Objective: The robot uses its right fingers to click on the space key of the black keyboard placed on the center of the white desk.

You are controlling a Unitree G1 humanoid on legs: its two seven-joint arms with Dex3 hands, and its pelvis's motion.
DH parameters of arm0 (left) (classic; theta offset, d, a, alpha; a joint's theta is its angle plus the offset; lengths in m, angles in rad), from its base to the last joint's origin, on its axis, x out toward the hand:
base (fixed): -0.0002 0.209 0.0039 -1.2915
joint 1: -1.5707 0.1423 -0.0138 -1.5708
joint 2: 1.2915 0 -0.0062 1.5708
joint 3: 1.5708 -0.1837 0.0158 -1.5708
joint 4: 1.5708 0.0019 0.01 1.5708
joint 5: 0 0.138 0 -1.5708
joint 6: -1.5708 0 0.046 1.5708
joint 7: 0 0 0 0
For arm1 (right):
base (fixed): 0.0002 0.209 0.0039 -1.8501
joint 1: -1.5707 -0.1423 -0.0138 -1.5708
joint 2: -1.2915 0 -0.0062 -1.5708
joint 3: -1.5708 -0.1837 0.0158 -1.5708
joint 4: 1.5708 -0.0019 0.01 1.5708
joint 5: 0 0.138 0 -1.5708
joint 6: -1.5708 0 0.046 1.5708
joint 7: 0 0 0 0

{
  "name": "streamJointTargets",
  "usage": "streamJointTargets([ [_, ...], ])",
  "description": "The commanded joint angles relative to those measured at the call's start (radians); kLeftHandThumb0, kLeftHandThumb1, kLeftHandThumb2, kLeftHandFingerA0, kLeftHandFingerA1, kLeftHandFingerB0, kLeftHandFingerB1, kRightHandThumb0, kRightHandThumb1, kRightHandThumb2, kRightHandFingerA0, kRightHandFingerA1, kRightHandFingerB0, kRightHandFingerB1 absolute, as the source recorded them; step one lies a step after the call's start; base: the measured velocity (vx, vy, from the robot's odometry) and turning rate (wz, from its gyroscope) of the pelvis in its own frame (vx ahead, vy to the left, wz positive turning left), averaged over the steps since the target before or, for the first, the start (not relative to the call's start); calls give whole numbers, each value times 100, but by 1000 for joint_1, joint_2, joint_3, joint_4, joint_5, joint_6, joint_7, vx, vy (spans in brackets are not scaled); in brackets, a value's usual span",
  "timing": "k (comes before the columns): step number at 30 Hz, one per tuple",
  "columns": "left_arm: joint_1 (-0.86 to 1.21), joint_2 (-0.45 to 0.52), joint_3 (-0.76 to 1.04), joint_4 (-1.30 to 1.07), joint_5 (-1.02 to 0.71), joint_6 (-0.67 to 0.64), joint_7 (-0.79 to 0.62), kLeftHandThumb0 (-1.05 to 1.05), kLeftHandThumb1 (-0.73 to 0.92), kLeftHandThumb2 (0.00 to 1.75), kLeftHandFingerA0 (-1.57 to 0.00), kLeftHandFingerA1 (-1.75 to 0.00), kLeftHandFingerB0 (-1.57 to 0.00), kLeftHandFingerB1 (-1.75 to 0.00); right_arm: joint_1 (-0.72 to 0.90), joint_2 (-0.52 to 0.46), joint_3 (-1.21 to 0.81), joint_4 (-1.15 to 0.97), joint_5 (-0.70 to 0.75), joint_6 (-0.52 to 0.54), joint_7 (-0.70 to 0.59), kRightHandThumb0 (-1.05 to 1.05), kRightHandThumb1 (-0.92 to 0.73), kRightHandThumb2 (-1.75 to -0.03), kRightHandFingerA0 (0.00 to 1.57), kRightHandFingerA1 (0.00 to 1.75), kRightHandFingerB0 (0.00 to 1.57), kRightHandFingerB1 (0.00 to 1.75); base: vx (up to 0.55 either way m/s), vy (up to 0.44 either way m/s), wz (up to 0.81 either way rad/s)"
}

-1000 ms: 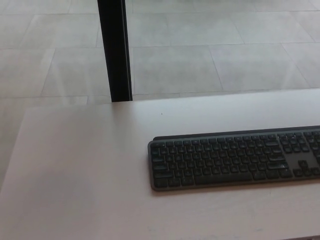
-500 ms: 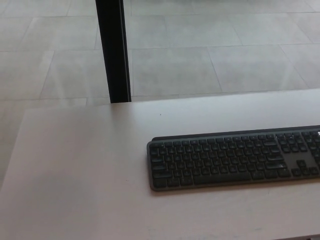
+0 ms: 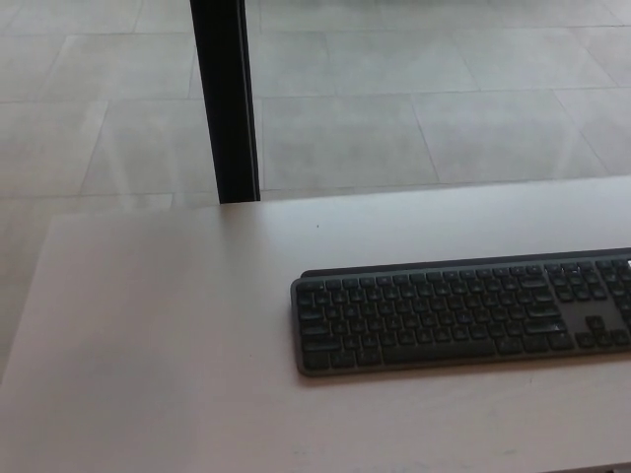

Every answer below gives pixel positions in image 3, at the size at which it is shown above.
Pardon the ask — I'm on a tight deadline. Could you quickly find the black vertical metal post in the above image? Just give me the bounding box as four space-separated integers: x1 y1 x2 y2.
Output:
189 0 262 205

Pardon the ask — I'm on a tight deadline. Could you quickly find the black wireless keyboard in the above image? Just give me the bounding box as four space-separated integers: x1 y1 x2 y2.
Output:
289 247 631 378

